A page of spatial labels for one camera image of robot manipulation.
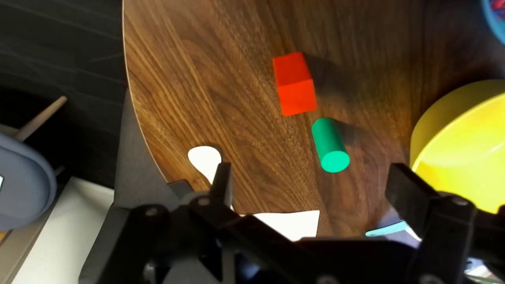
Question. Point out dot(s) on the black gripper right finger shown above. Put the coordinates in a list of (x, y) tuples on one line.
[(447, 225)]

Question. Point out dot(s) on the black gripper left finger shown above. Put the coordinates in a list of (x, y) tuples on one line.
[(221, 189)]

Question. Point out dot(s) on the orange rectangular block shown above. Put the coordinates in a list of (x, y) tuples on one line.
[(294, 83)]

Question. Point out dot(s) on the green cylinder block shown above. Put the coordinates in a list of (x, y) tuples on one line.
[(330, 143)]

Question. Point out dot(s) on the white plastic spoon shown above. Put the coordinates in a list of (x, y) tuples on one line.
[(205, 159)]

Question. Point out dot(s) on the white paper napkin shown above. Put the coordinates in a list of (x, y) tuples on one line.
[(292, 222)]

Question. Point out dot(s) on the yellow bowl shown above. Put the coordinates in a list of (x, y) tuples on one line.
[(463, 142)]

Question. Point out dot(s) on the grey shell chair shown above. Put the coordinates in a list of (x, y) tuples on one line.
[(24, 183)]

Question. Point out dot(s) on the blue bowl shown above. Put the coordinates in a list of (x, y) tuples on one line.
[(496, 20)]

